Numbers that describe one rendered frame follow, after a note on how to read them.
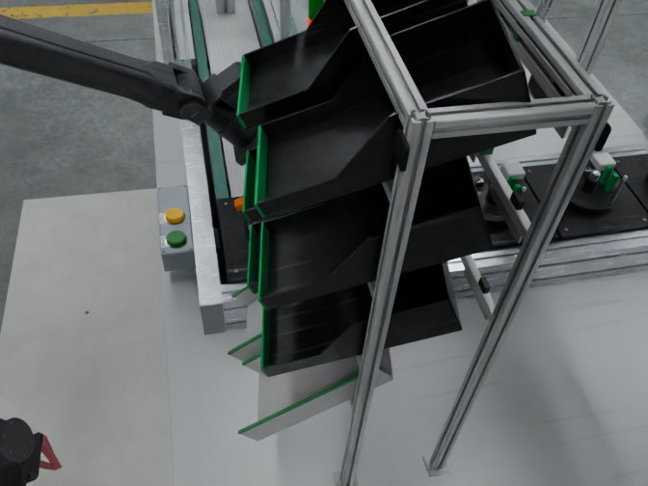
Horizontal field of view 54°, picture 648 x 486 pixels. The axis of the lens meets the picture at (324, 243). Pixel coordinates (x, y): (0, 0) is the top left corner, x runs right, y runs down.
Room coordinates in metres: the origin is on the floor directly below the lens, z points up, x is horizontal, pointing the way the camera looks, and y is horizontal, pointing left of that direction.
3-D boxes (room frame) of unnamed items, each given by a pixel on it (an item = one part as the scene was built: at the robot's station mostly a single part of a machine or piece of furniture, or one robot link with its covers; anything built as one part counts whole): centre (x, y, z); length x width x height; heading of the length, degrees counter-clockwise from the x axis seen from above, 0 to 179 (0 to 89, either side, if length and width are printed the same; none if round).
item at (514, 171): (1.08, -0.38, 1.01); 0.24 x 0.24 x 0.13; 15
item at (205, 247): (1.17, 0.33, 0.91); 0.89 x 0.06 x 0.11; 15
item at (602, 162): (1.14, -0.61, 1.01); 0.24 x 0.24 x 0.13; 15
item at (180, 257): (0.97, 0.33, 0.93); 0.21 x 0.07 x 0.06; 15
